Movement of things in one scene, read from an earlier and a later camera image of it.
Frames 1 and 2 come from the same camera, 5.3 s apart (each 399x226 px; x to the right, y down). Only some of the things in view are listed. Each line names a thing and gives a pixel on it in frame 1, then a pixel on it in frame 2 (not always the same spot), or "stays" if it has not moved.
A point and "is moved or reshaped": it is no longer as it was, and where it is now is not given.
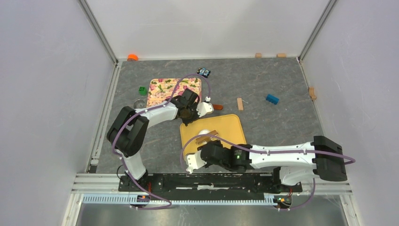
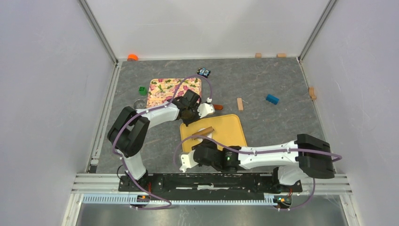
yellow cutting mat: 228,127 stays
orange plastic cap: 133,56 stays
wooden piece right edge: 311,91 stays
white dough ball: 204,131 is moved or reshaped
